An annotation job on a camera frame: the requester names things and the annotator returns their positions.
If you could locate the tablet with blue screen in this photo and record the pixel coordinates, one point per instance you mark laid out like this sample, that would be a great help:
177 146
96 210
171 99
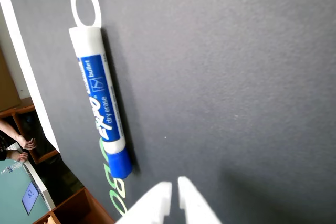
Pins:
30 197

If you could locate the brown wooden cabinet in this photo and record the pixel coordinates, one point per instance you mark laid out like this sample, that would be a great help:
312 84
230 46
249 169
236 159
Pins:
78 208

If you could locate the dark grey WOWROBO mat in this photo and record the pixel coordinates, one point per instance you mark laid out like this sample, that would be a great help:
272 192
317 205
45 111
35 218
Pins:
210 77

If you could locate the person's hand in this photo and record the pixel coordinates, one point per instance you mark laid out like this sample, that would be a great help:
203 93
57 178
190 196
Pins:
21 157
27 144

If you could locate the clear plastic water bottle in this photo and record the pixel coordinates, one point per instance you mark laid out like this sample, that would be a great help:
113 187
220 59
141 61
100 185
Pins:
10 168

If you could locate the teal table with white edge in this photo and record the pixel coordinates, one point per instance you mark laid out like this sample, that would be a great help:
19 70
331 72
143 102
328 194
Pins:
15 203

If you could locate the blue Expo dry-erase marker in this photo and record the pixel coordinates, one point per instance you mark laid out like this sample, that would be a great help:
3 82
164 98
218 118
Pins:
99 95

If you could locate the brown wooden shelf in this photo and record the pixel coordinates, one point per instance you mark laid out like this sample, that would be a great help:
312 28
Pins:
26 113

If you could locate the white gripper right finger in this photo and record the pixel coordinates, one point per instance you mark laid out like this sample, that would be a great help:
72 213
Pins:
194 205

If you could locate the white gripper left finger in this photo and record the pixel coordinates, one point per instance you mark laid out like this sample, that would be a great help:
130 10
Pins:
155 200

